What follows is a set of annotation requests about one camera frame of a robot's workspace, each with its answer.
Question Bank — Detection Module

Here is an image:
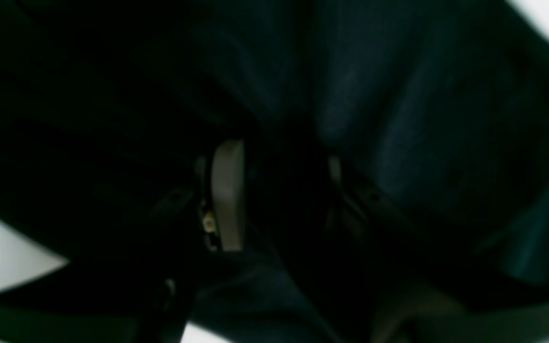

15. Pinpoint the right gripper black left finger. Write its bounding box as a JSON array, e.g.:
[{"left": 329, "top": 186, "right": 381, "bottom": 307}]
[{"left": 0, "top": 140, "right": 246, "bottom": 343}]

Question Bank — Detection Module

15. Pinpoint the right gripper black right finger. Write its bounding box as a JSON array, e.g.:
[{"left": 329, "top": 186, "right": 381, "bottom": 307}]
[{"left": 327, "top": 156, "right": 549, "bottom": 343}]

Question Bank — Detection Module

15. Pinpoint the black t-shirt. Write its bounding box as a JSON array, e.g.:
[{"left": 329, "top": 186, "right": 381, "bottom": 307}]
[{"left": 0, "top": 0, "right": 549, "bottom": 343}]

